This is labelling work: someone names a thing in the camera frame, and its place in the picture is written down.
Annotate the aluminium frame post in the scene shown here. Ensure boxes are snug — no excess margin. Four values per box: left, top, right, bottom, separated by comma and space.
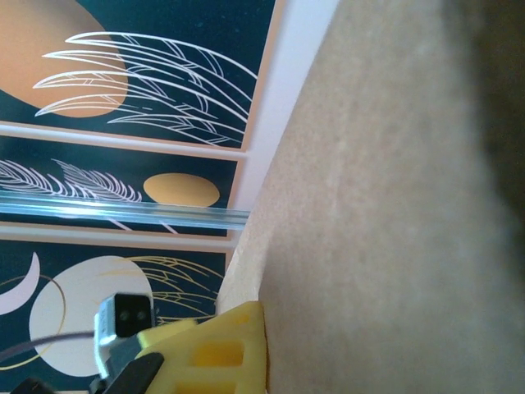
0, 194, 250, 231

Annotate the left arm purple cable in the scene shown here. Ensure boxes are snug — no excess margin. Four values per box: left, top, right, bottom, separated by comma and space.
0, 329, 96, 364

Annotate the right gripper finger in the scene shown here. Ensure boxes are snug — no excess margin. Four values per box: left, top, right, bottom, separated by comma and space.
137, 301, 271, 394

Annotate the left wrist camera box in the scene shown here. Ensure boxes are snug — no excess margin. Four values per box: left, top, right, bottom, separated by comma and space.
93, 292, 156, 381

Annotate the brown cardboard box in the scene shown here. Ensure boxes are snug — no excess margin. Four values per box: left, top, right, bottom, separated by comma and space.
212, 0, 525, 394

